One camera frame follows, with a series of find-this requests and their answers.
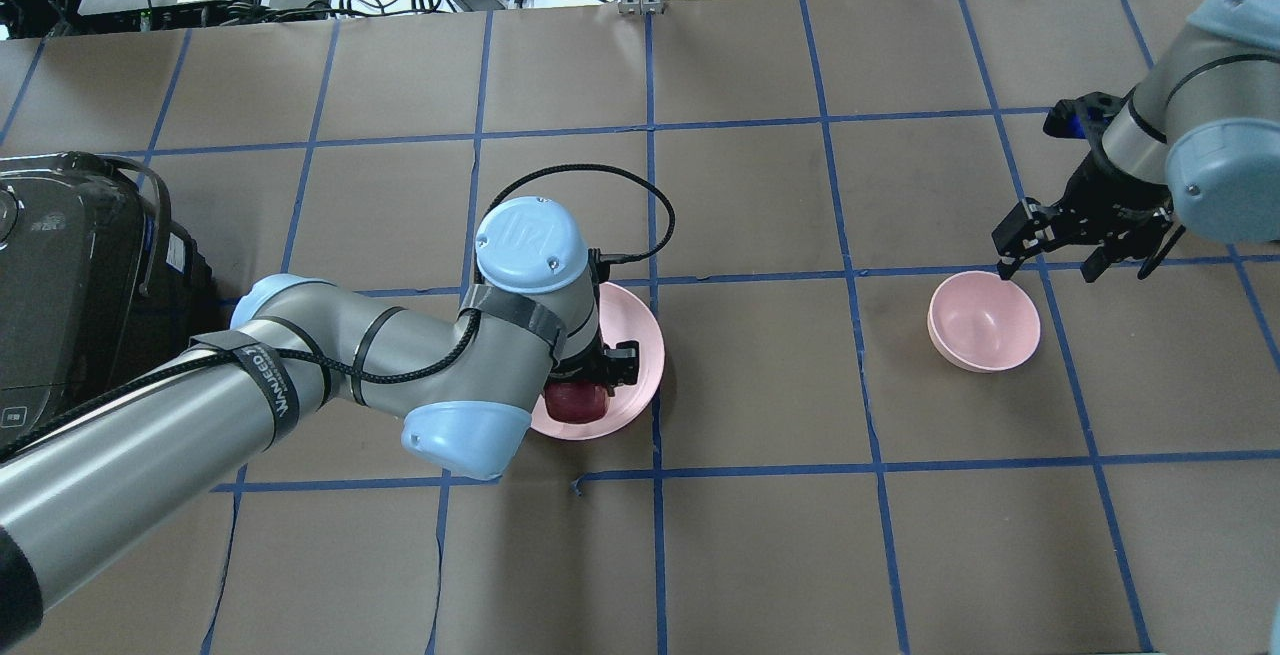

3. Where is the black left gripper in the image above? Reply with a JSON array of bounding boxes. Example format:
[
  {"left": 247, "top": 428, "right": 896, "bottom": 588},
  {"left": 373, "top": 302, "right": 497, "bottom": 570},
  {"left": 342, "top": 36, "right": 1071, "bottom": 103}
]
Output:
[{"left": 548, "top": 339, "right": 641, "bottom": 397}]

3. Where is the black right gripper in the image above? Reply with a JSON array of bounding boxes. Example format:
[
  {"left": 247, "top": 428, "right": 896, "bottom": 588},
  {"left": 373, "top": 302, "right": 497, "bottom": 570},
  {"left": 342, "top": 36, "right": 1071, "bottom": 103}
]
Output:
[{"left": 991, "top": 91, "right": 1172, "bottom": 283}]

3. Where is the pink bowl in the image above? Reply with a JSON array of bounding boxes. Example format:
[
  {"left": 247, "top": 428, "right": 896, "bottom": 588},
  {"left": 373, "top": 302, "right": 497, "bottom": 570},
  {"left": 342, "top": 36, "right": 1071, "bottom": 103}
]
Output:
[{"left": 925, "top": 271, "right": 1042, "bottom": 374}]

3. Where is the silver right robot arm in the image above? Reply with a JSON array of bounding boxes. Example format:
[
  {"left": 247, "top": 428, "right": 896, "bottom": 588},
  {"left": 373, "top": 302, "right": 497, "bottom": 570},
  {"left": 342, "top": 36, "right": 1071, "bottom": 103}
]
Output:
[{"left": 991, "top": 0, "right": 1279, "bottom": 281}]

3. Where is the pink plate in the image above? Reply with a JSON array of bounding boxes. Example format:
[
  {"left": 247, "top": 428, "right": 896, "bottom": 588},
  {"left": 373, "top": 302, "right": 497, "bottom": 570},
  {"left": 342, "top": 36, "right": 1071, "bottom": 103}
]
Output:
[{"left": 529, "top": 281, "right": 666, "bottom": 443}]

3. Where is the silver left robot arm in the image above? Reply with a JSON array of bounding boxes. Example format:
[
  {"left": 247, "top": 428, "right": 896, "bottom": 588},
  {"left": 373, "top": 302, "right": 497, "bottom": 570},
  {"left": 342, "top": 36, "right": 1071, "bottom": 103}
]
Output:
[{"left": 3, "top": 196, "right": 666, "bottom": 649}]

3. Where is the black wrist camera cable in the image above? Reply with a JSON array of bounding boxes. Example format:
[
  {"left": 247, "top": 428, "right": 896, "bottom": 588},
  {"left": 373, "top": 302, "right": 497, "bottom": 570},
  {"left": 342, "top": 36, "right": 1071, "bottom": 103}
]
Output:
[{"left": 0, "top": 164, "right": 677, "bottom": 461}]

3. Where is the dark grey rice cooker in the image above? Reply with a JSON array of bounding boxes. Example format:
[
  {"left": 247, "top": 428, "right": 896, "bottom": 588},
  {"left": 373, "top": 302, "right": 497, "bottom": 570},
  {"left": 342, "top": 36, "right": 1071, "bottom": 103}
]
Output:
[{"left": 1, "top": 152, "right": 220, "bottom": 445}]

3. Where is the red apple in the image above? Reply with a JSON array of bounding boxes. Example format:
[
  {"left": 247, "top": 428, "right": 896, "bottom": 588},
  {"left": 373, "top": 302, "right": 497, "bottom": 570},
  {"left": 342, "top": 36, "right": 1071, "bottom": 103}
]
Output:
[{"left": 541, "top": 380, "right": 611, "bottom": 423}]

